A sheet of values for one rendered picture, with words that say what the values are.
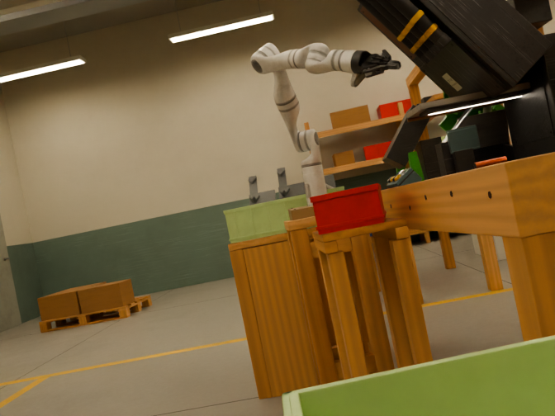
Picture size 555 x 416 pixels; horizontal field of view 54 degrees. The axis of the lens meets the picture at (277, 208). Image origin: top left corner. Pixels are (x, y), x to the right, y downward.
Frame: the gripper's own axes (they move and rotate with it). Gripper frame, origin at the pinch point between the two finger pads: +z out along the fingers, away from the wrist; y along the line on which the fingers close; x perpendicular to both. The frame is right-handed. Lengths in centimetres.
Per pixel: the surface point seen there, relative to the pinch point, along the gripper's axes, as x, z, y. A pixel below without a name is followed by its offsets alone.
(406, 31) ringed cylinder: -10.2, 5.0, 2.7
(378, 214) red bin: 26.1, 10.2, -37.9
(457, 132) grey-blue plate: 21.6, 19.2, -2.3
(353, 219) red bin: 26, 4, -43
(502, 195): -9, 56, -50
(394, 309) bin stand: 71, 8, -44
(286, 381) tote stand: 142, -55, -69
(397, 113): 416, -343, 433
